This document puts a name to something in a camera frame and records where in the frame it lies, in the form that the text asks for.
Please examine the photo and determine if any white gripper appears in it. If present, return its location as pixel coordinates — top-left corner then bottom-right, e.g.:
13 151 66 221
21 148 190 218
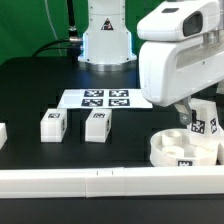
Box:
137 0 224 126

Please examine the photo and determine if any white fence rail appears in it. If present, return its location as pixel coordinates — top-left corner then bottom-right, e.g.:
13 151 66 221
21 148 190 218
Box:
0 123 7 150
0 165 224 198

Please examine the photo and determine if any white left fence rail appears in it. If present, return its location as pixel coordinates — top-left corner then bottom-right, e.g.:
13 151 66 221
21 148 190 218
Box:
0 123 7 150

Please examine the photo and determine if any grey thin cable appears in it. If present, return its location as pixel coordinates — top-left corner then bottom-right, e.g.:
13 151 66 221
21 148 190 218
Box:
44 0 64 57

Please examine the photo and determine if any white round stool seat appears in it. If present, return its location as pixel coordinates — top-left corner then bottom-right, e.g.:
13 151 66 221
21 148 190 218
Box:
150 129 224 167

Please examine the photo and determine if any white front fence rail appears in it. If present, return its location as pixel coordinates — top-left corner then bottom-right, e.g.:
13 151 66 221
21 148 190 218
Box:
0 165 224 198

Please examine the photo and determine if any black cable at base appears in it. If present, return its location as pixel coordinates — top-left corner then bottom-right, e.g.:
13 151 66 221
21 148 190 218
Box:
31 0 84 58

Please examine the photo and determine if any white sheet with tags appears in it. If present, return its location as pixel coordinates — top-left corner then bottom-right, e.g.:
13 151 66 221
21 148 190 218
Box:
58 89 152 109

